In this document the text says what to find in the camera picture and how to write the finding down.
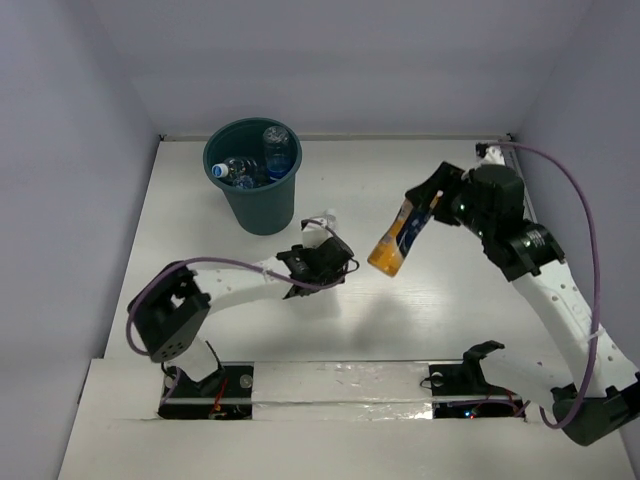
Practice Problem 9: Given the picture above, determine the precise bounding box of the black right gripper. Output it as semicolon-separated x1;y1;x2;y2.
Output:
406;159;493;239

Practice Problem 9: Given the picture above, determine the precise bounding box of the orange label drink bottle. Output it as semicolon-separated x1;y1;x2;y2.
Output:
367;190;443;277

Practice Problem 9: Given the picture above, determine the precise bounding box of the clear bottle blue-white cap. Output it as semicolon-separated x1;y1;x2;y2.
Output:
211;156;260;187

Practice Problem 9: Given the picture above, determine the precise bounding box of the blue label water bottle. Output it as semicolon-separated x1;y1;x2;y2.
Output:
262;126;292;181

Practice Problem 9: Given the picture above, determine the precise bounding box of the upright-lying clear ribbed bottle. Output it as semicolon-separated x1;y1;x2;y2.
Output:
309;208;338;242

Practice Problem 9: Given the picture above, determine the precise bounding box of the blue cap water bottle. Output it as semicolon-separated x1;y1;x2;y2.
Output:
232;175;269;190

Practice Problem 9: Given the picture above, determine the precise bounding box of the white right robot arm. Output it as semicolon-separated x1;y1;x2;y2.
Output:
405;162;639;446

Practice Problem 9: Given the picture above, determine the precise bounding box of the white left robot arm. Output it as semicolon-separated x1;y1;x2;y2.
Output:
125;236;354;395

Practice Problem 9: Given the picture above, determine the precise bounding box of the dark green plastic bin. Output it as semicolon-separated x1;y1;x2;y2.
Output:
202;117;302;236

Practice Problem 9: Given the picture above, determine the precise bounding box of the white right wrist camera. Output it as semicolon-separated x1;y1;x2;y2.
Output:
475;143;506;172

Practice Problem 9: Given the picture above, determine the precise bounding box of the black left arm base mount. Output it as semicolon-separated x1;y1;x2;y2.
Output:
157;347;254;421

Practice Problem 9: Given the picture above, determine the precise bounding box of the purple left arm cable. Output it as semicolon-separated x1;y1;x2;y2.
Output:
125;257;346;357

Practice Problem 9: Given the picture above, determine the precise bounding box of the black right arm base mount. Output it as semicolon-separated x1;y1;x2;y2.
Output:
420;340;527;420

